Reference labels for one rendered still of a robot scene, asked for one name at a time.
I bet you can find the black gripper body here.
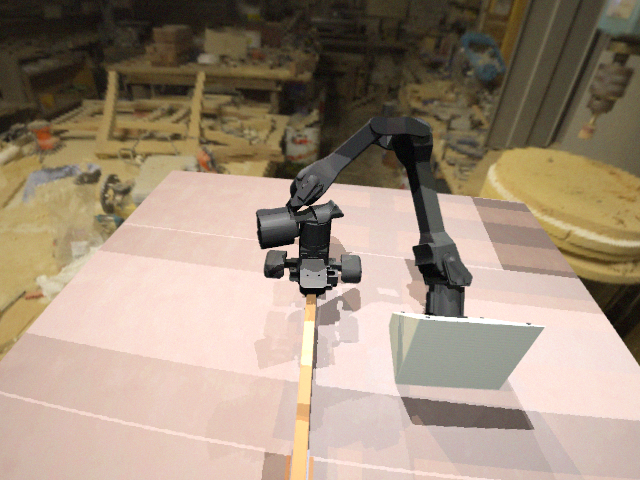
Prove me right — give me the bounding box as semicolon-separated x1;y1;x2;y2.
263;238;362;284

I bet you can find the long wooden plank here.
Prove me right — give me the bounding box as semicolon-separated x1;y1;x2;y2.
290;295;316;480

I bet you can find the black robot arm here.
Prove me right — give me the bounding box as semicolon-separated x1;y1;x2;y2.
256;116;473;318

